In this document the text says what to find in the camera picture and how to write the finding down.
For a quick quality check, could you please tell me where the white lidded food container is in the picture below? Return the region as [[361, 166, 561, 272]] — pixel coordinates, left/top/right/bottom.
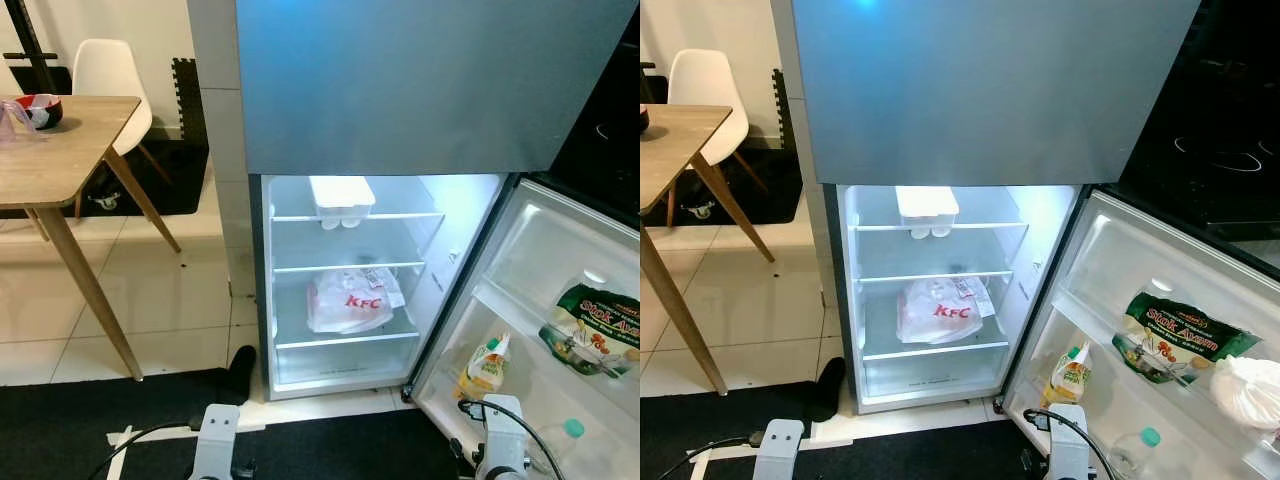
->
[[895, 186, 961, 227], [308, 176, 377, 219]]

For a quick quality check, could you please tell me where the grey fridge body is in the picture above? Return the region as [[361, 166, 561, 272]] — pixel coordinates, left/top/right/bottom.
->
[[250, 172, 516, 403], [838, 183, 1091, 417]]

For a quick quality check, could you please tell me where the glass fridge shelf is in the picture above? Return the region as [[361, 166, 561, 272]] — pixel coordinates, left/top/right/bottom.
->
[[274, 300, 426, 352], [856, 250, 1016, 288], [268, 195, 448, 225], [850, 205, 1031, 235], [272, 240, 431, 277], [860, 310, 1013, 362]]

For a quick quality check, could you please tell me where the green stock pouch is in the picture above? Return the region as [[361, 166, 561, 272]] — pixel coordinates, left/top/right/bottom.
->
[[538, 280, 640, 379], [1113, 290, 1263, 386]]

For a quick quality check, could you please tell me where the light wooden dining table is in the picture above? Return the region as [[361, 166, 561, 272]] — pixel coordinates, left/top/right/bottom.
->
[[640, 104, 776, 396], [0, 95, 184, 382]]

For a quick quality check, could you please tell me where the yellow green drink pouch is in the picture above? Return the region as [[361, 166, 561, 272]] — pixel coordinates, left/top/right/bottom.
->
[[455, 333, 513, 401], [1040, 342, 1093, 408]]

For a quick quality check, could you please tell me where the grey freezer door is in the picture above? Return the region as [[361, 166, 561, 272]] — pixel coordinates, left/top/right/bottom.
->
[[235, 0, 639, 178], [790, 0, 1201, 188]]

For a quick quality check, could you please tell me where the clear crisper drawer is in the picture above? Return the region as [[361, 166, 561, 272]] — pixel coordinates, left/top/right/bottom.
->
[[862, 355, 1009, 401], [274, 345, 423, 393]]

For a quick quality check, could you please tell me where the white red plastic bag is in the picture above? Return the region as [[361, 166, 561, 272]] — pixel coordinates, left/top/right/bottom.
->
[[1210, 355, 1280, 431]]

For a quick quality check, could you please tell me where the black slanted stand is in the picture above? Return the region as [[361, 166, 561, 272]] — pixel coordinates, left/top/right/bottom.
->
[[2, 0, 63, 97]]

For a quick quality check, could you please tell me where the black foam wall panel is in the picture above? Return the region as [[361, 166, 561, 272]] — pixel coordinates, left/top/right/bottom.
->
[[172, 57, 209, 141], [770, 68, 804, 151]]

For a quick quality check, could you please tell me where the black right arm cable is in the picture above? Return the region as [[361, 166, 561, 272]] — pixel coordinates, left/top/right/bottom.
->
[[1020, 406, 1119, 480], [456, 398, 566, 480]]

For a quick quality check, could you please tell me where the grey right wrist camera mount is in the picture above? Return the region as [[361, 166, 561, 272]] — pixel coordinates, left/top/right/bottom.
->
[[478, 394, 528, 480], [1045, 404, 1093, 480]]

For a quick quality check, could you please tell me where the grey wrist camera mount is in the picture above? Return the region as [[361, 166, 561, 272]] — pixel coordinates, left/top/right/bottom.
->
[[1045, 404, 1093, 480], [478, 394, 528, 480], [190, 404, 241, 480], [752, 418, 807, 480]]

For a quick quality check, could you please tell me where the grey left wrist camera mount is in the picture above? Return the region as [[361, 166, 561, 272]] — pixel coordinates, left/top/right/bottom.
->
[[190, 404, 241, 480], [752, 418, 807, 480]]

